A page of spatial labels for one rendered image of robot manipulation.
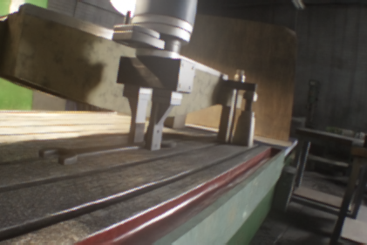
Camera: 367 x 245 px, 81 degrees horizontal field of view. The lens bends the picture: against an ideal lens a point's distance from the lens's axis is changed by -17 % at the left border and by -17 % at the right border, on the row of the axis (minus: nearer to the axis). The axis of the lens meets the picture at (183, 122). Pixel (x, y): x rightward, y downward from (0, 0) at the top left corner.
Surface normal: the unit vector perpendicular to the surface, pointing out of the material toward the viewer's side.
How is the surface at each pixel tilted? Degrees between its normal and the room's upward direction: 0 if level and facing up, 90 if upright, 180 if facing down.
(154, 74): 90
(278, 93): 76
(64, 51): 90
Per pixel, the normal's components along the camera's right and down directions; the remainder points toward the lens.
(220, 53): -0.15, -0.17
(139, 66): -0.50, 0.01
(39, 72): 0.85, 0.18
